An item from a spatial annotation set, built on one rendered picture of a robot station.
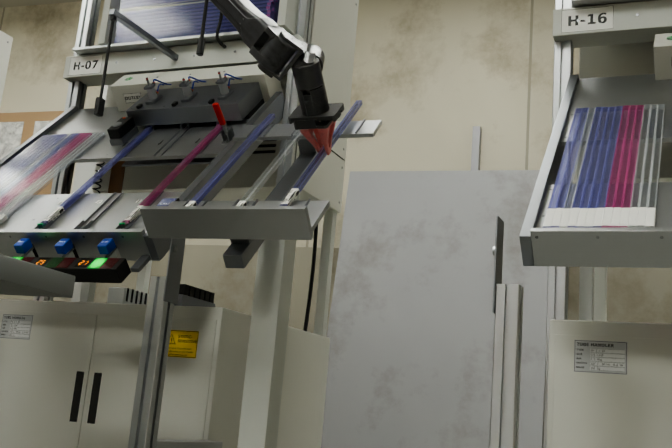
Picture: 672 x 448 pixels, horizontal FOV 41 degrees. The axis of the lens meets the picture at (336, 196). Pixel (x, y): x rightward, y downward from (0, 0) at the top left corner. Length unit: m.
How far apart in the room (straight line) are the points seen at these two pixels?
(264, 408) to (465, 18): 3.71
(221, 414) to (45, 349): 0.51
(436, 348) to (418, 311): 0.21
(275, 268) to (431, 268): 2.75
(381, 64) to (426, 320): 1.58
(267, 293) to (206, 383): 0.36
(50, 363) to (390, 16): 3.49
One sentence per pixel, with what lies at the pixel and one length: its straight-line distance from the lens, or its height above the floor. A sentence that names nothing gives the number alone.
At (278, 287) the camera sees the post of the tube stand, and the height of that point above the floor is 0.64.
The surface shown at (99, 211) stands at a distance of 2.08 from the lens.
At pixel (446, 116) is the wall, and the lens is 5.02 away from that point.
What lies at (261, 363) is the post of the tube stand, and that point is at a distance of 1.82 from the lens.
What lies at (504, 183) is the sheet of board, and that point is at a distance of 4.66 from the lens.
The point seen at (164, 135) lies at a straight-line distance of 2.37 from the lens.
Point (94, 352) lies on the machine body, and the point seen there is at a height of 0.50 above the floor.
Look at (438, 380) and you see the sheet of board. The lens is 4.38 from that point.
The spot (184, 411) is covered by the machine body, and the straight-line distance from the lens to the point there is 2.14.
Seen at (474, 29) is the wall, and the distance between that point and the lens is 5.18.
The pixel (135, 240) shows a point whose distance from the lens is 1.89.
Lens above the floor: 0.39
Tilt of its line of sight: 14 degrees up
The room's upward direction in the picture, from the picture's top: 5 degrees clockwise
